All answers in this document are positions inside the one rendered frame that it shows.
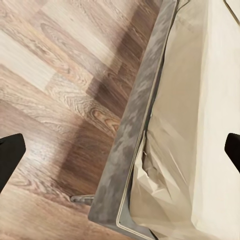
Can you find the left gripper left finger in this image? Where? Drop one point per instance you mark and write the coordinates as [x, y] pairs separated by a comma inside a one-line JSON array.
[[12, 149]]

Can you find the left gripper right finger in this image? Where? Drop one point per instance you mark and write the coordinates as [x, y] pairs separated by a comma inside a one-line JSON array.
[[232, 148]]

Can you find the bed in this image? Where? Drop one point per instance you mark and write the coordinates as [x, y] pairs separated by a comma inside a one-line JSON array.
[[168, 176]]

